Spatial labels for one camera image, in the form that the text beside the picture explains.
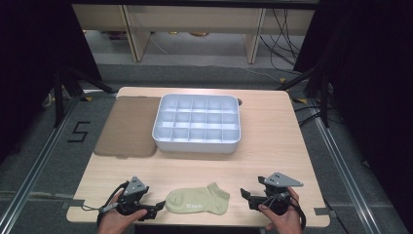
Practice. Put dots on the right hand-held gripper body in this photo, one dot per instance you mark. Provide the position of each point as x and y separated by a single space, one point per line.
281 180

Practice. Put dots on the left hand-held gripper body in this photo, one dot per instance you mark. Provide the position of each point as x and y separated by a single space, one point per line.
133 187

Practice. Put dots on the light green ankle sock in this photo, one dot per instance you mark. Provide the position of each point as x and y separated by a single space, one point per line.
198 201

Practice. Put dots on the white compartment organizer box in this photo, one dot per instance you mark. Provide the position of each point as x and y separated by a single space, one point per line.
198 143

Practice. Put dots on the person's left hand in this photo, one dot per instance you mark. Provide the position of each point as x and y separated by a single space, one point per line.
113 223

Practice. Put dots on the person's right hand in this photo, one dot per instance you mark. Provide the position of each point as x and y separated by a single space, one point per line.
285 223

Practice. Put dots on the translucent brown plastic lid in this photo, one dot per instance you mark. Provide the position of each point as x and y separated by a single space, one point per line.
130 130

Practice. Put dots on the black metal stand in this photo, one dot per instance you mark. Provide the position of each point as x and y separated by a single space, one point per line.
69 87
316 87

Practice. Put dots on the aluminium floor rail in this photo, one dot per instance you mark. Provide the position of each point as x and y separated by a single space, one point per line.
344 175
35 169

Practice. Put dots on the beige wooden desk frame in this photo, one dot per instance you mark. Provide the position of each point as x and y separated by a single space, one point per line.
195 22

